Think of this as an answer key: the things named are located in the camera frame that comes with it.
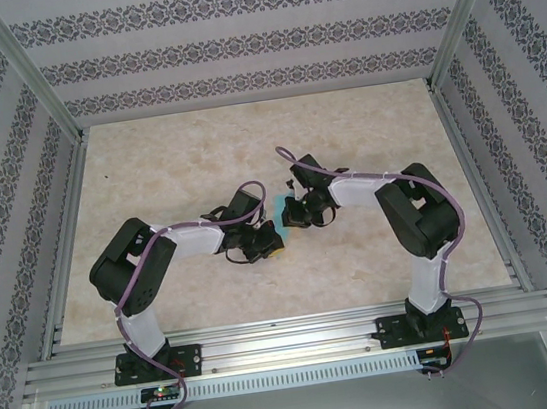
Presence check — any long aluminium mounting rail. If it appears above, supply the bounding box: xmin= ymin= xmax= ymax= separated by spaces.
xmin=18 ymin=285 xmax=547 ymax=400

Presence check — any slotted grey cable duct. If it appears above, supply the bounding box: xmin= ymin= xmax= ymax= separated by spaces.
xmin=44 ymin=350 xmax=424 ymax=409

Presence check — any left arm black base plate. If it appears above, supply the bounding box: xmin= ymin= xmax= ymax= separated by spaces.
xmin=110 ymin=342 xmax=206 ymax=388

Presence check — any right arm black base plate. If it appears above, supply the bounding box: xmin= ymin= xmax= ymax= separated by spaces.
xmin=374 ymin=304 xmax=472 ymax=352

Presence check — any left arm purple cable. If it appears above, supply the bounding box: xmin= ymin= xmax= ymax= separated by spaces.
xmin=100 ymin=178 xmax=294 ymax=409

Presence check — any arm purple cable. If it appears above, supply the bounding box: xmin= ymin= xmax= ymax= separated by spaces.
xmin=100 ymin=178 xmax=294 ymax=409
xmin=274 ymin=122 xmax=494 ymax=399

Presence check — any aluminium side rail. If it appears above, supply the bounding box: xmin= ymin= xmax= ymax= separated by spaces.
xmin=426 ymin=75 xmax=537 ymax=303
xmin=11 ymin=130 xmax=116 ymax=361

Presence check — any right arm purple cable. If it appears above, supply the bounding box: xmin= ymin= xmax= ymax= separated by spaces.
xmin=274 ymin=122 xmax=494 ymax=399

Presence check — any aluminium frame post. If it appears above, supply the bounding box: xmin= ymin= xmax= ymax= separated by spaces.
xmin=0 ymin=0 xmax=88 ymax=151
xmin=413 ymin=0 xmax=524 ymax=95

